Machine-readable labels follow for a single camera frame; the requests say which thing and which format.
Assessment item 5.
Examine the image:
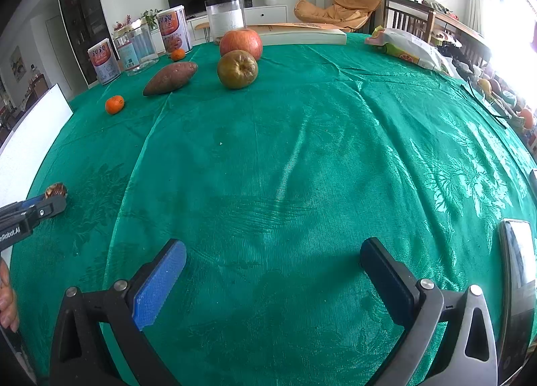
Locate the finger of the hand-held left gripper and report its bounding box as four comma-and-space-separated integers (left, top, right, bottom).
0, 197, 47, 219
23, 197, 68, 226

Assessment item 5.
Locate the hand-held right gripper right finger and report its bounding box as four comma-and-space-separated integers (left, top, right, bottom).
359, 237, 498, 386

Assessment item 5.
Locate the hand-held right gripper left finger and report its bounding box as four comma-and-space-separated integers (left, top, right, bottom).
49, 238, 188, 386

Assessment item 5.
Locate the person's left hand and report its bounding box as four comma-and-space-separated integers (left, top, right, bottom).
0, 262, 19, 333

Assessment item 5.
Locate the white board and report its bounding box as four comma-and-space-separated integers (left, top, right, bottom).
0, 84, 74, 206

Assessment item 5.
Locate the black smartphone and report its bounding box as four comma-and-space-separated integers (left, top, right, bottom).
498, 219, 537, 386

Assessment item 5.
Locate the small red label can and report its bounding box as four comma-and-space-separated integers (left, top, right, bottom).
87, 39, 122, 86

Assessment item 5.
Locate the green patterned tablecloth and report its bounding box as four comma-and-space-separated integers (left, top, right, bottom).
8, 32, 537, 386

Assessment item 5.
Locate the large purple sweet potato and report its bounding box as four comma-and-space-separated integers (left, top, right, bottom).
143, 61, 199, 97

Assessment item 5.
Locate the glass jar with gold lid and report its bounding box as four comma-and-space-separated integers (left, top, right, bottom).
113, 19, 160, 77

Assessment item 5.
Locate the dark glass display cabinet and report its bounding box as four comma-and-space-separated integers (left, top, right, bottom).
56, 0, 110, 89

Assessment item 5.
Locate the tall red label can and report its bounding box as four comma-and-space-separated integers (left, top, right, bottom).
158, 5, 194, 54

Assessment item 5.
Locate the brownish green apple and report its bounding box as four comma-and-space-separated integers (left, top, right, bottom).
217, 50, 259, 90

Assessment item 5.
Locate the printed plastic bag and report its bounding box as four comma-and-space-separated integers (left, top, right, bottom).
364, 26, 456, 76

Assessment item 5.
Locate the small wooden bench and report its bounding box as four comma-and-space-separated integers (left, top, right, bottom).
195, 21, 214, 43

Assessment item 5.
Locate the red apple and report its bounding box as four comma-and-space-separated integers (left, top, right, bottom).
219, 28, 263, 60

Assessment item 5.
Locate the clear plastic jar black lid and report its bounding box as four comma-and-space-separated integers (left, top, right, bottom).
205, 0, 246, 45

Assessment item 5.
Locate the thick paperback book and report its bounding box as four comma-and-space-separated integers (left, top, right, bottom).
247, 23, 348, 46

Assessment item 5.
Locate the dark wooden chair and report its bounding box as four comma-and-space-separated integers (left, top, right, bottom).
383, 0, 435, 43

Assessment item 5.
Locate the orange lounge chair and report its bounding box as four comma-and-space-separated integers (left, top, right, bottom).
293, 0, 382, 33

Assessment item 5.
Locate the white television cabinet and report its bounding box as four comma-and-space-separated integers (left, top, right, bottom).
185, 4, 288, 41

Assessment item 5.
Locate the framed wall picture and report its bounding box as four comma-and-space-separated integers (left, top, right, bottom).
9, 46, 27, 83

